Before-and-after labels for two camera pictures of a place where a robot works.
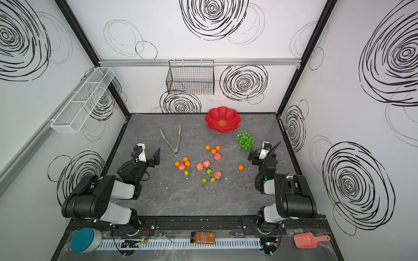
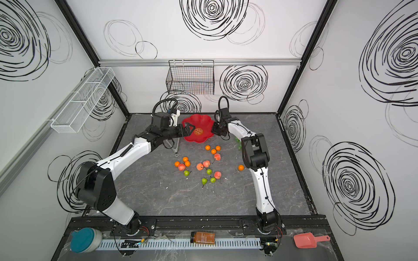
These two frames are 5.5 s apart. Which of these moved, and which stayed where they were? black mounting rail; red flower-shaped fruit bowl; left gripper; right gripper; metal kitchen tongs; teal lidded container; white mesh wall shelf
Moved: right gripper; left gripper; red flower-shaped fruit bowl
Stayed: metal kitchen tongs; white mesh wall shelf; black mounting rail; teal lidded container
